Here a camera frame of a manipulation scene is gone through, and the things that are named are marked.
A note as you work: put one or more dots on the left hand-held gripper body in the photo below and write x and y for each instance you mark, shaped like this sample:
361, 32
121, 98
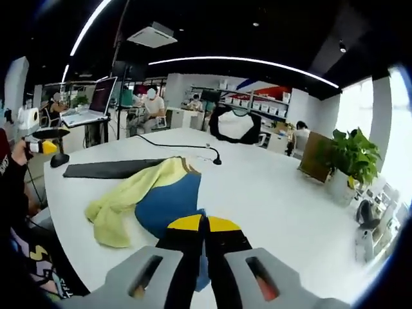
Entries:
29, 117

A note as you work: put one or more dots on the long curved ceiling light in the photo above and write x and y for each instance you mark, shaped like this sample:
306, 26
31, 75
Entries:
85, 29

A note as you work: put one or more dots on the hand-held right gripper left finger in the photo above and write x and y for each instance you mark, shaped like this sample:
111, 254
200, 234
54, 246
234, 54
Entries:
180, 257

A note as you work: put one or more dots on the person's black printed shirt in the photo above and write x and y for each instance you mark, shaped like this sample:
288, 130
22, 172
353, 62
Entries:
38, 257

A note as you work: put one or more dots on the short ceiling light strip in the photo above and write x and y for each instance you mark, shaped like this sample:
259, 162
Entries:
66, 72

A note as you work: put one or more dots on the teal panel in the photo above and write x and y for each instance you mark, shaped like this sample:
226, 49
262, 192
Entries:
127, 96

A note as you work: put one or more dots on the black pole stand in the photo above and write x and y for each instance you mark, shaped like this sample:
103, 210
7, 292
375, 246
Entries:
120, 96

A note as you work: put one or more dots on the person's left hand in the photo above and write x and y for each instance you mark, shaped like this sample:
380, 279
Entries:
22, 153

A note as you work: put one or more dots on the white laptop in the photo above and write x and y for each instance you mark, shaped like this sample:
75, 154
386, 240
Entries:
103, 93

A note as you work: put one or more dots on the black laptop stand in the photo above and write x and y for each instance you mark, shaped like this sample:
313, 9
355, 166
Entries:
95, 133

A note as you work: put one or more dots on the white handheld controller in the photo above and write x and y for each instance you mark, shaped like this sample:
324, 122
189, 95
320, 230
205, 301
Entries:
365, 244

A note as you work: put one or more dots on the grey headphones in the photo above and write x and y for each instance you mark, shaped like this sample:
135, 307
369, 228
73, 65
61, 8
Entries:
367, 214

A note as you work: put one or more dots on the yellow blue grey garment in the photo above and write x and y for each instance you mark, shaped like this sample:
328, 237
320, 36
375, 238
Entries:
167, 199

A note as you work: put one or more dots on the green potted plant white pot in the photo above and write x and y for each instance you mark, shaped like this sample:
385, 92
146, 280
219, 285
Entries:
354, 154

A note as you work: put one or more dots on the ceiling air conditioner unit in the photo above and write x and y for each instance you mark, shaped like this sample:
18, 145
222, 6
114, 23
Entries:
151, 35

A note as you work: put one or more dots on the black gooseneck microphone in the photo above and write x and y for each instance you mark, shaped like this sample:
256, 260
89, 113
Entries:
218, 160

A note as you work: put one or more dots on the black ceiling spotlight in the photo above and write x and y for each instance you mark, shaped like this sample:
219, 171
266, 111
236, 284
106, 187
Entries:
342, 47

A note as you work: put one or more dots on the white low cabinet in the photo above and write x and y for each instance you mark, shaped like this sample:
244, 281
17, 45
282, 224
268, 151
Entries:
183, 119

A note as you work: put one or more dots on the shelf with white bins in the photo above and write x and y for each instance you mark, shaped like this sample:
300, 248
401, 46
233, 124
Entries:
264, 106

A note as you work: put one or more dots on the black hanging screen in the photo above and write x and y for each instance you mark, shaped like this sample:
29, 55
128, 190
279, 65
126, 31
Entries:
135, 69

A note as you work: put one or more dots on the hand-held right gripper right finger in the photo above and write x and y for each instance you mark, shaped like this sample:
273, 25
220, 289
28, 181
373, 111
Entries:
228, 257

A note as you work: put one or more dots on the black white raglan shirt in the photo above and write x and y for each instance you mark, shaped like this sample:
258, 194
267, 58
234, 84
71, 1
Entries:
217, 128

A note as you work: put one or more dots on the brown cardboard board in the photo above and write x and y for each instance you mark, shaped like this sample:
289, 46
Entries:
313, 157

